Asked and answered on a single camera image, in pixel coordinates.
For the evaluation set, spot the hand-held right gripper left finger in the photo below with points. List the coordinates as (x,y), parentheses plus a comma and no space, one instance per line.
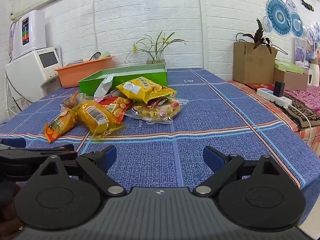
(110,155)

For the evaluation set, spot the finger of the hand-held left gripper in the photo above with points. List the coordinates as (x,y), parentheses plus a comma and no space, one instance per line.
(13,143)
(30,161)

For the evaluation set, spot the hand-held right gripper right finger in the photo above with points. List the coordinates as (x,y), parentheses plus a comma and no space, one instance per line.
(212,157)

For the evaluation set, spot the yellow clear snack packet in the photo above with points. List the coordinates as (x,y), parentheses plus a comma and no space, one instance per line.
(100,122)

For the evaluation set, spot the orange snack packet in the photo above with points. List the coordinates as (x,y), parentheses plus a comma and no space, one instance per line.
(58,125)

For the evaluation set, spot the red snack packet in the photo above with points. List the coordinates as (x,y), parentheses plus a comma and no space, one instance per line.
(117,105)

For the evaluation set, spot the clear pretzel snack packet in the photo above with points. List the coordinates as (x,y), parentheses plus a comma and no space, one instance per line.
(157,110)

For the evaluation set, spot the silver white snack packet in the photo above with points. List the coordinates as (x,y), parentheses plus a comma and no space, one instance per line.
(105,83)

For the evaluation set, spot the yellow chips bag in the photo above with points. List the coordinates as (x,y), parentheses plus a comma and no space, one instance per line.
(147,90)

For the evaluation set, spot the green cardboard box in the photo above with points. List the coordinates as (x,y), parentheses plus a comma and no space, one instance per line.
(150,80)

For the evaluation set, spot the blue plaid tablecloth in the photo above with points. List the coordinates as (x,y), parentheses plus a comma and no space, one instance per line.
(200,120)

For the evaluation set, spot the white appliance with screen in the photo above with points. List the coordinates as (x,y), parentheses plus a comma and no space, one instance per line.
(25,72)

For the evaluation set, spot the orange plaid cloth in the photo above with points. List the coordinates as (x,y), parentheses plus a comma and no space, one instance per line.
(275,115)

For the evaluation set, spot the white power strip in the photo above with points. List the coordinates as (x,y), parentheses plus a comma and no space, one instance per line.
(265,93)

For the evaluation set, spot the red booklet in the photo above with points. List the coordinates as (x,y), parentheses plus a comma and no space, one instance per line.
(260,86)

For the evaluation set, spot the orange plastic basin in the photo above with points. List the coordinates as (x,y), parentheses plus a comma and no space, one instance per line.
(75,73)

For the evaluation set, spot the black power adapter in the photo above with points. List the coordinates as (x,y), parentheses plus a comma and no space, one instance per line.
(278,88)

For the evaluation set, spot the blue rimmed plate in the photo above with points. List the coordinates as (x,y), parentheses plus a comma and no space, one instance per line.
(75,62)

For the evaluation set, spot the brown paper bag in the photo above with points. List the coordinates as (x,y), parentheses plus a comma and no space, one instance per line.
(250,65)

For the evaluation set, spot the metal bowl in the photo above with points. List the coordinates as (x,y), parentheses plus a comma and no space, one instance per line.
(94,56)

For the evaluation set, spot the brown patterned cloth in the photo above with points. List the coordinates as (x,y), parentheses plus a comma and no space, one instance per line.
(303,116)

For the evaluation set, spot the pale green cup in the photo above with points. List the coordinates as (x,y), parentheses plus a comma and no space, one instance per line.
(105,54)

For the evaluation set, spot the glass vase with flowering plant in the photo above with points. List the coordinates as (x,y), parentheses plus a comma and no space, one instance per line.
(155,57)

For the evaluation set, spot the small brown cardboard box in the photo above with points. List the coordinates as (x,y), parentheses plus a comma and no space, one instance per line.
(290,80)

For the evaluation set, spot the pink floral cloth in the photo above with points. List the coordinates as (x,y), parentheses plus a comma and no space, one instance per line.
(305,95)

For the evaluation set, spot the light green flat box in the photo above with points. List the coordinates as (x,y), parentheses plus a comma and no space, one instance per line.
(287,66)

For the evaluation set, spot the white water purifier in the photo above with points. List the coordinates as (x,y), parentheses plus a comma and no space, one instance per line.
(35,25)

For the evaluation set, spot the purple leaf plant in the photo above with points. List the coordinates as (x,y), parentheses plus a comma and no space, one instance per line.
(260,36)

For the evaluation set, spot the white thermos bottle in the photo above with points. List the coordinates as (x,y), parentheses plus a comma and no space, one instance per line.
(315,75)

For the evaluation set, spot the printed picture card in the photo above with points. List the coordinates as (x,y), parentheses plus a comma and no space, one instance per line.
(300,51)
(310,52)

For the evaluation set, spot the white wall conduit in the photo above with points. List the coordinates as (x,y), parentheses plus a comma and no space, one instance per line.
(202,30)

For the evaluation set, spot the blue paper fans wall decoration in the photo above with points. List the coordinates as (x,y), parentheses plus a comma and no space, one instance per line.
(279,16)

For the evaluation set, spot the black wall sign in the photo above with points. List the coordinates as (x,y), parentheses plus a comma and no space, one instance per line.
(307,5)

